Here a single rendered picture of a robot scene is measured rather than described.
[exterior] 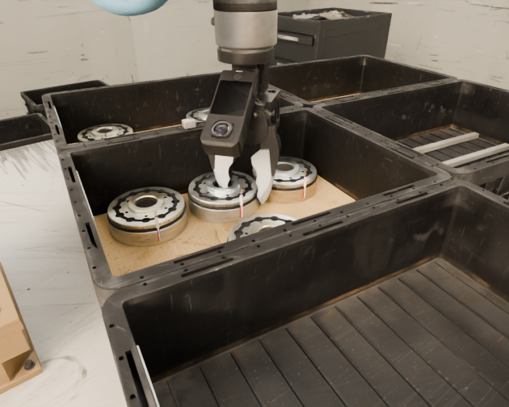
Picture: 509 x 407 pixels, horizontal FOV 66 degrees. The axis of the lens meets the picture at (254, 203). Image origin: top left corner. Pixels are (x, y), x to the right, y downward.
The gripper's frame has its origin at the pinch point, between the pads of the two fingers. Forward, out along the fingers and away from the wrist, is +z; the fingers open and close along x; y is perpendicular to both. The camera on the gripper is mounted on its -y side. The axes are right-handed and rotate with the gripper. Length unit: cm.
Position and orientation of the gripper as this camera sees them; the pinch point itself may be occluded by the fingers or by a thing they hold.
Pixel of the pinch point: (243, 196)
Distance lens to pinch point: 57.1
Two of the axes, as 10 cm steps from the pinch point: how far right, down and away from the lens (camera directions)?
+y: 2.5, -5.0, 8.3
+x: -9.7, -1.3, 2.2
